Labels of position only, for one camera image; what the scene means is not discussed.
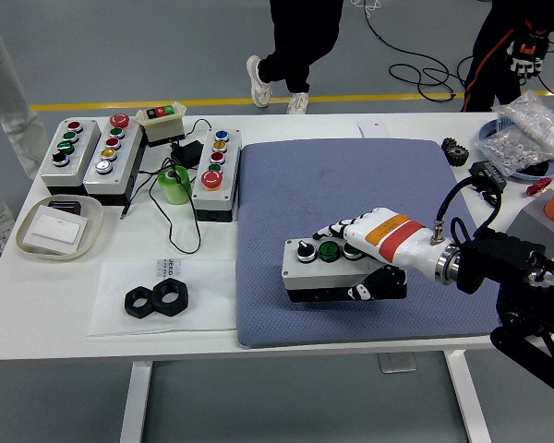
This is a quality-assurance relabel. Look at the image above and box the black hex nut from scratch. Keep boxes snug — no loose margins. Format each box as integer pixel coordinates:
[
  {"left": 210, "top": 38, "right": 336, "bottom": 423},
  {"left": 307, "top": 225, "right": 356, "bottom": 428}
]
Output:
[
  {"left": 150, "top": 277, "right": 189, "bottom": 317},
  {"left": 123, "top": 285, "right": 161, "bottom": 319}
]

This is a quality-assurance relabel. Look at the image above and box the blue-grey textured mat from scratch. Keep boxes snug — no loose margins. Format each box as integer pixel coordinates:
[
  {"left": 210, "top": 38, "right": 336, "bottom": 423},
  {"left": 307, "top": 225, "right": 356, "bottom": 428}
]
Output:
[{"left": 234, "top": 137, "right": 502, "bottom": 349}]

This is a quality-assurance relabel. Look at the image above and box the white card with red mark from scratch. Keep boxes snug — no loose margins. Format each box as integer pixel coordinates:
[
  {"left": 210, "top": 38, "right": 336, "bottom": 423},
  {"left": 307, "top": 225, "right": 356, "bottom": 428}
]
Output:
[{"left": 356, "top": 119, "right": 389, "bottom": 138}]

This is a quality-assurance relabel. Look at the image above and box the black orange data glove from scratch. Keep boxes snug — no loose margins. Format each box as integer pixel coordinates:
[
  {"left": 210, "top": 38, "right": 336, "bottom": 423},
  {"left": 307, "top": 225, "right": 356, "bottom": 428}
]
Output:
[{"left": 505, "top": 27, "right": 551, "bottom": 84}]

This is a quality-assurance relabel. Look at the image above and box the black object on plate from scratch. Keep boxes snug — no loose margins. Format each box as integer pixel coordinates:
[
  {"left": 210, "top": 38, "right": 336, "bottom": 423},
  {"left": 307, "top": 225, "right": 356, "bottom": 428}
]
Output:
[{"left": 521, "top": 161, "right": 553, "bottom": 179}]

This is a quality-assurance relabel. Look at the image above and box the grey wedge block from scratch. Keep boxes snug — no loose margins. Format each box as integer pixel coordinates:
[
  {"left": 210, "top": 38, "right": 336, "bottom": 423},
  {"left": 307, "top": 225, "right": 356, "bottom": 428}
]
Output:
[{"left": 502, "top": 187, "right": 554, "bottom": 259}]

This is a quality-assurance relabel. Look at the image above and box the grey four-button control box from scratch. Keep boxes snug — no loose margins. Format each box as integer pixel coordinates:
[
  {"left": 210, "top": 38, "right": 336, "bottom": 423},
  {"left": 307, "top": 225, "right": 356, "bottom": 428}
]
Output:
[
  {"left": 281, "top": 237, "right": 410, "bottom": 305},
  {"left": 39, "top": 117, "right": 102, "bottom": 197}
]

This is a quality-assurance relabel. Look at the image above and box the white floor cable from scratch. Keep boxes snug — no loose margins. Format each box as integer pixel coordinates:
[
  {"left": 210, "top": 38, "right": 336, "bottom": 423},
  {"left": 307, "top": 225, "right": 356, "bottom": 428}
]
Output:
[{"left": 349, "top": 0, "right": 382, "bottom": 19}]

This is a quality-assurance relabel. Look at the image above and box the white wall switch panel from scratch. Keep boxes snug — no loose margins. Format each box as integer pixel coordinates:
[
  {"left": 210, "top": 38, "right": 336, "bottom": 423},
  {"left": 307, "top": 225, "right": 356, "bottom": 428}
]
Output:
[{"left": 24, "top": 205, "right": 89, "bottom": 255}]

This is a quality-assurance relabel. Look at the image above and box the thin black adapter cable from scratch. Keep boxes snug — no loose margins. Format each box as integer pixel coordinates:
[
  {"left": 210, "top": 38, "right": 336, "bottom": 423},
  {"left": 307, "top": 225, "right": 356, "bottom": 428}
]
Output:
[{"left": 119, "top": 118, "right": 213, "bottom": 255}]

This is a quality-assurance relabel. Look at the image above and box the grey five-button control box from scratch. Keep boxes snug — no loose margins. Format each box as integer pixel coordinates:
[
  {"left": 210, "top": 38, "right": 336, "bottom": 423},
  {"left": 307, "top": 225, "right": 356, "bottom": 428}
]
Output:
[
  {"left": 81, "top": 113, "right": 144, "bottom": 207},
  {"left": 190, "top": 127, "right": 242, "bottom": 223}
]

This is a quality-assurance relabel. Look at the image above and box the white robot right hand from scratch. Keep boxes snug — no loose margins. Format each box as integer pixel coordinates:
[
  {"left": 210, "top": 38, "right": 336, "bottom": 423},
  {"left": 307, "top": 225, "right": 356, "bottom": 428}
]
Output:
[{"left": 312, "top": 207, "right": 444, "bottom": 302}]

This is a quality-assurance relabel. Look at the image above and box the cream plastic tray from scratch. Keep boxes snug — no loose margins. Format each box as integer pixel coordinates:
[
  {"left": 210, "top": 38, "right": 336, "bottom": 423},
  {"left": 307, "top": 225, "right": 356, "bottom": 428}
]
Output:
[{"left": 15, "top": 195, "right": 104, "bottom": 262}]

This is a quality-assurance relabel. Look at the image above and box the black module with green terminals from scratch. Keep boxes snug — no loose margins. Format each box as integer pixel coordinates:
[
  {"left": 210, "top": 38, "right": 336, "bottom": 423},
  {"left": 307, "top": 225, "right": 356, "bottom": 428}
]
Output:
[{"left": 467, "top": 159, "right": 508, "bottom": 194}]

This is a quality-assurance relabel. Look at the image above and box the black gear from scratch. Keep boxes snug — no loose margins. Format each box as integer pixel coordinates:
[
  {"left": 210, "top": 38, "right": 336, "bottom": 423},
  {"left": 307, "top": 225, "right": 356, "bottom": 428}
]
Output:
[{"left": 440, "top": 136, "right": 469, "bottom": 167}]

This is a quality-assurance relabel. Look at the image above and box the bag of metal washers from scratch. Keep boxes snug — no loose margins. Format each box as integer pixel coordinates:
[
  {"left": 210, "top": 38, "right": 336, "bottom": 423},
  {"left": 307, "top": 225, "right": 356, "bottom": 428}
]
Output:
[{"left": 473, "top": 128, "right": 554, "bottom": 176}]

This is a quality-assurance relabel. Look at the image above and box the white printed plastic bag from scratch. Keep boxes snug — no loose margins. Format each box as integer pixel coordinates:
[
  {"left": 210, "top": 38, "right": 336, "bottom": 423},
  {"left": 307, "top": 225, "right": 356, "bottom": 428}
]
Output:
[{"left": 86, "top": 258, "right": 238, "bottom": 338}]

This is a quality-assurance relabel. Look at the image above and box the black floor cable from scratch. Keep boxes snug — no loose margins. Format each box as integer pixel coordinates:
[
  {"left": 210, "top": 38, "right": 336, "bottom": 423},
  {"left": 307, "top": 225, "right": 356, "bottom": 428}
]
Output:
[{"left": 362, "top": 0, "right": 554, "bottom": 102}]

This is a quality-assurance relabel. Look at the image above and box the cream three-button switch box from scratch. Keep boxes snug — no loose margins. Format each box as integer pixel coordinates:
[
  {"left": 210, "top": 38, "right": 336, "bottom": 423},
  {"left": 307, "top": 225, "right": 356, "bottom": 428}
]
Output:
[{"left": 134, "top": 102, "right": 187, "bottom": 148}]

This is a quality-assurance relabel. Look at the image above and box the white table leg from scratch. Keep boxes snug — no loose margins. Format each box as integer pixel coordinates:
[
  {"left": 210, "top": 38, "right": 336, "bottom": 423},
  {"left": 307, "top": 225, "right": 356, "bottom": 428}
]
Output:
[
  {"left": 444, "top": 350, "right": 492, "bottom": 443},
  {"left": 119, "top": 361, "right": 154, "bottom": 443}
]

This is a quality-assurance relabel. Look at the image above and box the grey under-table bracket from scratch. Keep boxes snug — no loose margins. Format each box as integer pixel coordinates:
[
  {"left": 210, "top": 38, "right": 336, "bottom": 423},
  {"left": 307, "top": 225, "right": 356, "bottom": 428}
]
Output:
[{"left": 377, "top": 353, "right": 418, "bottom": 374}]

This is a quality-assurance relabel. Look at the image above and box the green film roll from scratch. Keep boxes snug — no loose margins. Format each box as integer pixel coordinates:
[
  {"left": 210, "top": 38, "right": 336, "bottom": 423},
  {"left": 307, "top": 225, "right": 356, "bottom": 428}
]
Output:
[{"left": 157, "top": 165, "right": 193, "bottom": 206}]

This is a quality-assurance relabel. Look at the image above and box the dark brown switch block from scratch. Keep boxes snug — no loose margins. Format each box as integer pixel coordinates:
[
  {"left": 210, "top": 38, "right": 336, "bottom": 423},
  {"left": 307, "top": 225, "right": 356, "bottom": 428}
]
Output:
[{"left": 47, "top": 198, "right": 82, "bottom": 217}]

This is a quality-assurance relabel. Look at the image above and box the black power adapter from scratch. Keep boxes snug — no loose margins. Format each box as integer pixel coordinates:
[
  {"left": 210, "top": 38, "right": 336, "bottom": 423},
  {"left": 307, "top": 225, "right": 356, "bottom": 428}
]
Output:
[{"left": 171, "top": 139, "right": 204, "bottom": 168}]

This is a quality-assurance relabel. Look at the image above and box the bag of white plastic parts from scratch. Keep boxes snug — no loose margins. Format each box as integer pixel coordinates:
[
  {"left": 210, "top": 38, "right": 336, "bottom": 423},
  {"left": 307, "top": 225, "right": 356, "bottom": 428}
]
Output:
[{"left": 490, "top": 89, "right": 554, "bottom": 161}]

